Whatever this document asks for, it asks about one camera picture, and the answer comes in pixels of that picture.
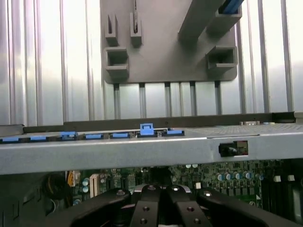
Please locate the grey parts rack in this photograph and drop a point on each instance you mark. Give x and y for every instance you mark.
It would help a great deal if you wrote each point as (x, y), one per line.
(161, 47)

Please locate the white expansion slot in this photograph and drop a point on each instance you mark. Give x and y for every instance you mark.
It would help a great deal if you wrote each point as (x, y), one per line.
(93, 186)

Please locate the hard disk with blue carrier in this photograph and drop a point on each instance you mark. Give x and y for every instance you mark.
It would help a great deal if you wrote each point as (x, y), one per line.
(229, 8)

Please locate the black open PC case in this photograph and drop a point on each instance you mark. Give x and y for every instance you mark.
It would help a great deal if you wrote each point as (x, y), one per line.
(118, 153)

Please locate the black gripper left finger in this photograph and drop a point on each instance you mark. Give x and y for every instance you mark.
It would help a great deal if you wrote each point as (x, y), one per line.
(146, 212)

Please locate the blue raised latch tab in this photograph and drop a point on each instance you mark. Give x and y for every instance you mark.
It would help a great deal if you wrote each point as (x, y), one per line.
(146, 129)

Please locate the blue card retainer clip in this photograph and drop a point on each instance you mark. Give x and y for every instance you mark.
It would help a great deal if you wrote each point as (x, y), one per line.
(119, 135)
(93, 136)
(39, 138)
(6, 140)
(175, 132)
(68, 135)

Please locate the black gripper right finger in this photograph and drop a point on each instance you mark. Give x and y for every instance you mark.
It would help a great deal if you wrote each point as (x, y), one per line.
(189, 212)

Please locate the green motherboard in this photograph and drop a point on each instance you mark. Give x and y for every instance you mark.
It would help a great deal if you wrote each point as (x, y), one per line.
(236, 182)

